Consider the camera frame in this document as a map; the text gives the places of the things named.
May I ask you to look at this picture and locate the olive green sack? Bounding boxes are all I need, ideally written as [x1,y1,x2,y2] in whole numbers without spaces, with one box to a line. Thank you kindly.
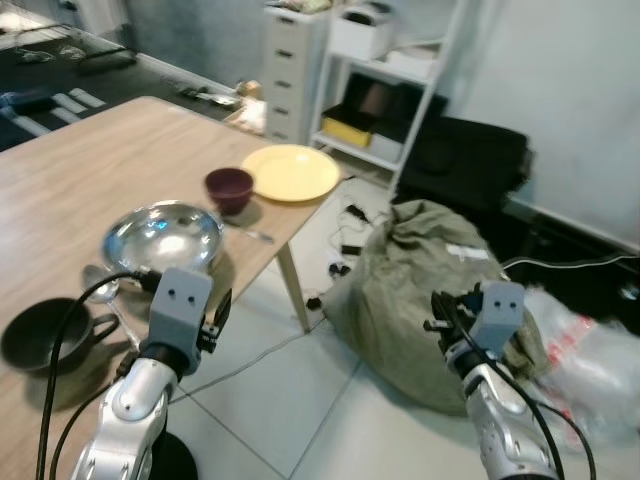
[321,199,550,415]

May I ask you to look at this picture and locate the wooden table leg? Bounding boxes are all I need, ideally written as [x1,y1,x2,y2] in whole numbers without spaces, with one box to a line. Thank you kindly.
[276,242,312,334]

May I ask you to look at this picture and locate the metal spoon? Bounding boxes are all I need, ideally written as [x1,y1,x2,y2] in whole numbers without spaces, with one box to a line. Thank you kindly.
[222,221,275,244]

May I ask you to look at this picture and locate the shiny steel bowl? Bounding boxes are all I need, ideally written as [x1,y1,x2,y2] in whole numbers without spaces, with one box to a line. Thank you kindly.
[102,201,226,278]

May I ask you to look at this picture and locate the purple bowl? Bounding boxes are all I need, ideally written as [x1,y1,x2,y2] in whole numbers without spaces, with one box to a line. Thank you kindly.
[204,167,257,217]

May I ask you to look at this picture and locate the metal ladle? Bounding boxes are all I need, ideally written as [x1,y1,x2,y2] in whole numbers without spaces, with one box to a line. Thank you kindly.
[82,264,125,304]

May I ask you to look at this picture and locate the black floor fan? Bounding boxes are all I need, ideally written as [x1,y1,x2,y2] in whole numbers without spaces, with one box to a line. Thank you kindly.
[128,430,200,480]

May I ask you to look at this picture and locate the clear plastic bag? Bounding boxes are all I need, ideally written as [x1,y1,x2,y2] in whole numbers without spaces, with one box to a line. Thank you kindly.
[518,284,640,433]

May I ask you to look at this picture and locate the yellow plate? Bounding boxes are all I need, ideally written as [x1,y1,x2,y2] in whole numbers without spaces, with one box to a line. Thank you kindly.
[241,144,343,205]

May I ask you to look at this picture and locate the black bag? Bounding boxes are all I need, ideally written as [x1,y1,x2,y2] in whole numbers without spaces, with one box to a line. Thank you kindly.
[396,114,532,217]

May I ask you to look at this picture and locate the beige paper bag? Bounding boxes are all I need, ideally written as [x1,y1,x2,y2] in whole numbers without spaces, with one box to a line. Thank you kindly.
[224,80,267,137]

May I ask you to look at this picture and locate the yellow box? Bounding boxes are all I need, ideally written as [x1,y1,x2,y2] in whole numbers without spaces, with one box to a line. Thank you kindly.
[319,114,375,150]

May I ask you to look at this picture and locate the white shelf rack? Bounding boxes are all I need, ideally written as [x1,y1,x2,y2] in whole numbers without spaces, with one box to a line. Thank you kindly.
[308,0,473,193]

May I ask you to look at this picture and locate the brown cup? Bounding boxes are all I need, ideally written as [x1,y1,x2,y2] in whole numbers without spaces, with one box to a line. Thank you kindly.
[361,81,393,117]

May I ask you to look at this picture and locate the white drawer cabinet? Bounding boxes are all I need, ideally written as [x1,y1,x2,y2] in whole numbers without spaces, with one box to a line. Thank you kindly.
[262,4,332,145]

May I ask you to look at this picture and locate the white partition panel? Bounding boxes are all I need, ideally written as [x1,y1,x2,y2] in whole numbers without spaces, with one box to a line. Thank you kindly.
[438,0,640,253]

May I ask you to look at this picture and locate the white box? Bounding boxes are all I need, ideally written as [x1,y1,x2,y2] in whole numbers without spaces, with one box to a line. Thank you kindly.
[329,4,398,61]

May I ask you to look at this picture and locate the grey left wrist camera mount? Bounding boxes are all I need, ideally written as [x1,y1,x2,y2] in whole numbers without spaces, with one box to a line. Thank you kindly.
[148,267,214,353]

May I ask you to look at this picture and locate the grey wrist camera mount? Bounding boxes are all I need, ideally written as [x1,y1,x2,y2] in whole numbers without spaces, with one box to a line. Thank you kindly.
[148,267,214,353]
[468,281,528,358]

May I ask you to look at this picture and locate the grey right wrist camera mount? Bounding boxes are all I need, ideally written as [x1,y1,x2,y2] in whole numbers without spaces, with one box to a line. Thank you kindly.
[468,281,528,358]

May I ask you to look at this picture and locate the black floor cables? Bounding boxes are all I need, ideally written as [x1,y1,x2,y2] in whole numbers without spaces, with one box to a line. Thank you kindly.
[305,198,379,311]

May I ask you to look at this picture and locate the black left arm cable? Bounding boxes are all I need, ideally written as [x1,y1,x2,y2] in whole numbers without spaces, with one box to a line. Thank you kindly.
[35,270,163,480]

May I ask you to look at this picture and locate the black pan with handle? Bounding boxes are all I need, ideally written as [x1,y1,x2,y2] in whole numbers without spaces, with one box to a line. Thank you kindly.
[0,297,122,377]

